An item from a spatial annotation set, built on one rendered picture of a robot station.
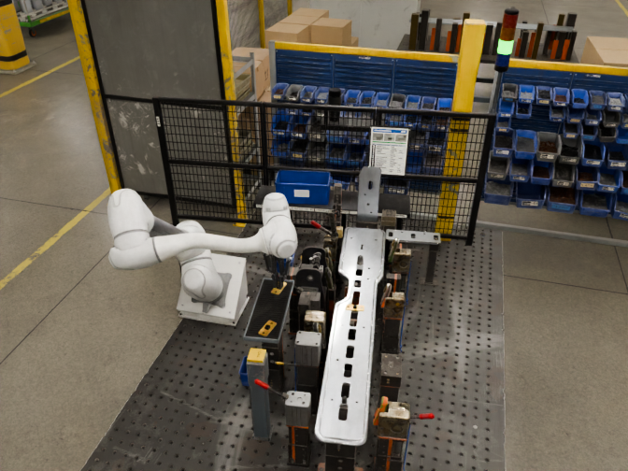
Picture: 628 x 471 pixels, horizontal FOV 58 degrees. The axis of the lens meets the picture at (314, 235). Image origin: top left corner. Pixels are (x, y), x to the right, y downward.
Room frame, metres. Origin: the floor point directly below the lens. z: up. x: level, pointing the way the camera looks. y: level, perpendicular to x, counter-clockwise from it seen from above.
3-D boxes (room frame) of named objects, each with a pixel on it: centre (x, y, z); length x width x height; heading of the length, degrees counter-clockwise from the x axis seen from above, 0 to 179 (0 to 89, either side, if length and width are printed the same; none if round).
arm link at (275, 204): (1.87, 0.15, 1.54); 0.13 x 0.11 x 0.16; 12
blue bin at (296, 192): (2.88, 0.06, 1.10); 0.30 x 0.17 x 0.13; 85
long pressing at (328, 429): (1.92, -0.19, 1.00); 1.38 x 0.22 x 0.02; 172
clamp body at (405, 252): (2.32, -0.44, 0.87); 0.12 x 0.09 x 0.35; 82
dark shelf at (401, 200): (2.86, -0.11, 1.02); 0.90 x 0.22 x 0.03; 82
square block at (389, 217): (2.66, -0.41, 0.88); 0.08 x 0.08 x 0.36; 82
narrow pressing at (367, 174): (2.66, -0.30, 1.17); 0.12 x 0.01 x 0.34; 82
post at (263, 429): (1.50, 0.21, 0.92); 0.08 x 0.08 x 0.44; 82
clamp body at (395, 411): (1.33, -0.29, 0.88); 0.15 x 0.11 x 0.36; 82
